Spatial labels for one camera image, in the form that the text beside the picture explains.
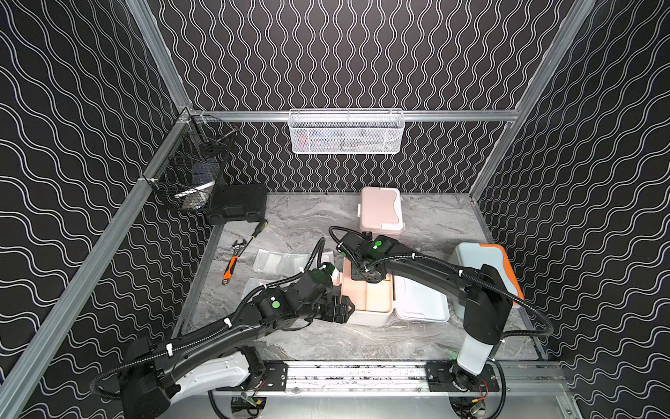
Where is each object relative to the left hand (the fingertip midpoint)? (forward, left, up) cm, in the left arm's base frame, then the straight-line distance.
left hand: (345, 304), depth 72 cm
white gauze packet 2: (+22, +21, -18) cm, 35 cm away
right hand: (+13, -5, -6) cm, 15 cm away
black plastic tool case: (+45, +47, -10) cm, 66 cm away
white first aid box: (+5, -18, -5) cm, 19 cm away
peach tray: (+5, -7, -6) cm, 10 cm away
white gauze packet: (+21, +29, -16) cm, 39 cm away
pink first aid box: (+36, -11, -1) cm, 38 cm away
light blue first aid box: (+19, -40, 0) cm, 44 cm away
